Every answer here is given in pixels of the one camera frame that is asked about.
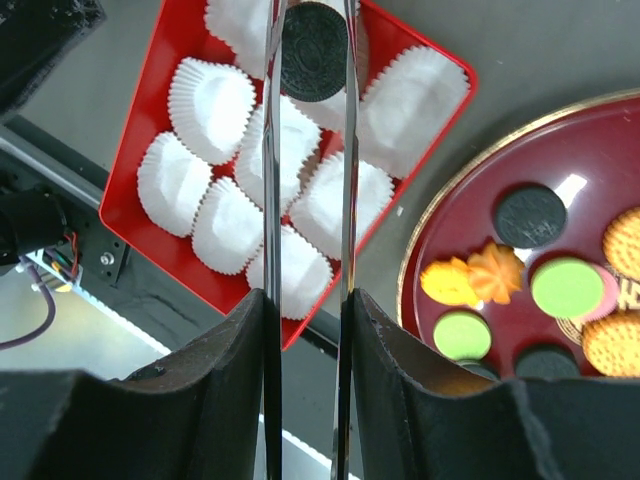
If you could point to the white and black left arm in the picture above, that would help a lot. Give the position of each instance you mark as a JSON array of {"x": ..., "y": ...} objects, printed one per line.
[{"x": 35, "y": 37}]

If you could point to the black pink sandwich cookie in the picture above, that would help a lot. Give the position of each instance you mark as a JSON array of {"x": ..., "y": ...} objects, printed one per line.
[{"x": 480, "y": 368}]

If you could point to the orange leaf cookie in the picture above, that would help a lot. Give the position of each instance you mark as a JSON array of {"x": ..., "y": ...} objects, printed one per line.
[{"x": 447, "y": 282}]

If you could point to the red cookie box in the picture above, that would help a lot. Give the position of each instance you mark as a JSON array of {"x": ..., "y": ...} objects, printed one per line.
[{"x": 312, "y": 160}]

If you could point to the orange flower cookie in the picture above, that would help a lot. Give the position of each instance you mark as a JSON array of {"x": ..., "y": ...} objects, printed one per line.
[
  {"x": 495, "y": 273},
  {"x": 461, "y": 384}
]

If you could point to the pink macaron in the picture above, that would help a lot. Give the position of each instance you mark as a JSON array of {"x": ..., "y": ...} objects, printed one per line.
[{"x": 609, "y": 299}]

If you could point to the dark red round plate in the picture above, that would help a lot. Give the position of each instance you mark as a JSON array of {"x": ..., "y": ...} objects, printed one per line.
[{"x": 588, "y": 154}]

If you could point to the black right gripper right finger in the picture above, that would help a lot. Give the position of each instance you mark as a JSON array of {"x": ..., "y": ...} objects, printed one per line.
[{"x": 517, "y": 429}]

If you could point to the orange round cracker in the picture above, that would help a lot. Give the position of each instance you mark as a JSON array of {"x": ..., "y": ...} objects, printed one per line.
[
  {"x": 620, "y": 243},
  {"x": 611, "y": 344}
]

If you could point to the green macaron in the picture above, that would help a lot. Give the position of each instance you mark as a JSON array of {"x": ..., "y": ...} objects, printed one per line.
[
  {"x": 462, "y": 335},
  {"x": 566, "y": 287}
]

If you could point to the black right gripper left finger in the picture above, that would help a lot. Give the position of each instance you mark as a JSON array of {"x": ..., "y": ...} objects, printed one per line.
[{"x": 192, "y": 414}]

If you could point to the metal tongs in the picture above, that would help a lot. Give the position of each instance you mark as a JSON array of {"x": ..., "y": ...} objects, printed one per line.
[{"x": 272, "y": 249}]

